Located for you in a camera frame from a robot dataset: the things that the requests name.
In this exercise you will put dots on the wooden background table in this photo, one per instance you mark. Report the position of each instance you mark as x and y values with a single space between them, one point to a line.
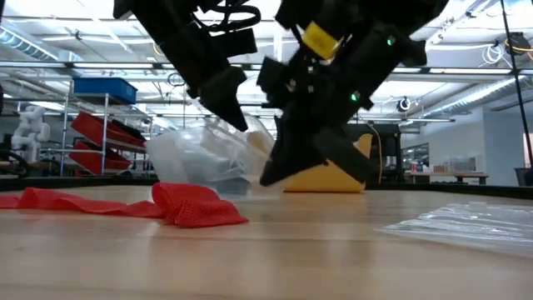
449 176

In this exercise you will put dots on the red bandage strip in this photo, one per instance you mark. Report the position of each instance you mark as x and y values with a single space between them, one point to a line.
195 206

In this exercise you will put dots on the silver ventilation duct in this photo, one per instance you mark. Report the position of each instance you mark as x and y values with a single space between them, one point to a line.
479 96
25 46

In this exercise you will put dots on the yellow plastic bin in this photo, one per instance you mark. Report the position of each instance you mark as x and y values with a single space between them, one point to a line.
316 180

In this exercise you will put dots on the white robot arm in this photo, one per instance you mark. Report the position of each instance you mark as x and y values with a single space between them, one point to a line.
31 129

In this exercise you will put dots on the clear plastic zip bag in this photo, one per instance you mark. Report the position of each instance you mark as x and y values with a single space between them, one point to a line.
470 227
187 154

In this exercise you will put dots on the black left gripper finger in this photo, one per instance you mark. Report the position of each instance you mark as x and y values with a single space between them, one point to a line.
225 100

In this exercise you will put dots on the black tall cabinet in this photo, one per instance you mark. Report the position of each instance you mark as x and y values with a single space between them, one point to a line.
393 154

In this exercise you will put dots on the blue storage bin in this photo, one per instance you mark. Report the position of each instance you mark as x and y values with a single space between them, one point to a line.
104 89

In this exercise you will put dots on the metal shelf rack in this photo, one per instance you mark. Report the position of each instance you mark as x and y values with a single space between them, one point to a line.
65 125

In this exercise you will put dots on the red storage bins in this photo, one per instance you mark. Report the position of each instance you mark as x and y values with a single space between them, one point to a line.
96 125

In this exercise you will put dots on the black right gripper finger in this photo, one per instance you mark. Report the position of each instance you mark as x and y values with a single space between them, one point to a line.
291 154

